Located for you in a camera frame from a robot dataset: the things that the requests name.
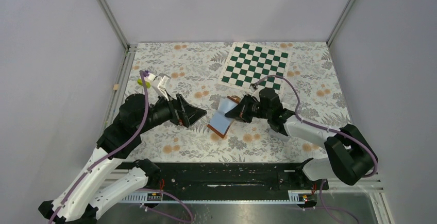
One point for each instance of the floral patterned table mat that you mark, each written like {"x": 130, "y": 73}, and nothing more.
{"x": 194, "y": 70}

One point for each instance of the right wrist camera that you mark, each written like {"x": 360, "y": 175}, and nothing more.
{"x": 253, "y": 87}

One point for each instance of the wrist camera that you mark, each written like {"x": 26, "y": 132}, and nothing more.
{"x": 159, "y": 83}
{"x": 253, "y": 87}

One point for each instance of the purple white green block stack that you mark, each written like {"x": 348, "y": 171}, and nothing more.
{"x": 141, "y": 81}

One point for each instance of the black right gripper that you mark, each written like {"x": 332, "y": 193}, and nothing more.
{"x": 240, "y": 112}

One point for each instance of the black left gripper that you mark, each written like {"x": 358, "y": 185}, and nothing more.
{"x": 183, "y": 113}

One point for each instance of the brown leather card holder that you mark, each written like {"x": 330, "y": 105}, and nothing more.
{"x": 219, "y": 123}

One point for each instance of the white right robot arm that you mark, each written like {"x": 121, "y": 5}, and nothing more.
{"x": 349, "y": 156}

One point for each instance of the green white checkerboard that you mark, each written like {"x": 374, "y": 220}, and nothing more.
{"x": 249, "y": 62}

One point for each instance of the white slotted cable duct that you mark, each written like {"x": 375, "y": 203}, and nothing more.
{"x": 281, "y": 197}

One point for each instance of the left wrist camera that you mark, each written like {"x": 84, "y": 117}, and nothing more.
{"x": 159, "y": 83}

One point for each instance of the clear plastic card box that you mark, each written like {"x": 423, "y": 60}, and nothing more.
{"x": 278, "y": 135}

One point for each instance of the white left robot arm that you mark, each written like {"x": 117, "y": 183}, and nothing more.
{"x": 83, "y": 201}

